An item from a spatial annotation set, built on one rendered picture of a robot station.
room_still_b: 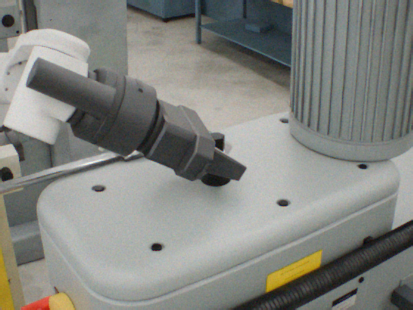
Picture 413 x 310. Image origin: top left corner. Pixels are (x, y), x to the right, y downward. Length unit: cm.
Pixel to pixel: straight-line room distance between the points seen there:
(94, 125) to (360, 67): 35
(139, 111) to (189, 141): 7
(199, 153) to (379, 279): 41
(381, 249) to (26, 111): 49
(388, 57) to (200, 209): 31
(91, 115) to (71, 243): 15
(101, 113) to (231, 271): 23
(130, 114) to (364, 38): 31
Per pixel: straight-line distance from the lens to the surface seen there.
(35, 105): 69
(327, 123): 86
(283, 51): 651
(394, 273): 104
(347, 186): 82
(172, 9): 826
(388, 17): 81
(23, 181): 82
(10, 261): 290
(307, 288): 78
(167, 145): 73
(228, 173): 78
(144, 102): 71
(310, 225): 77
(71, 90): 66
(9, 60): 78
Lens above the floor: 230
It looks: 28 degrees down
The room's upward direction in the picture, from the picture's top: straight up
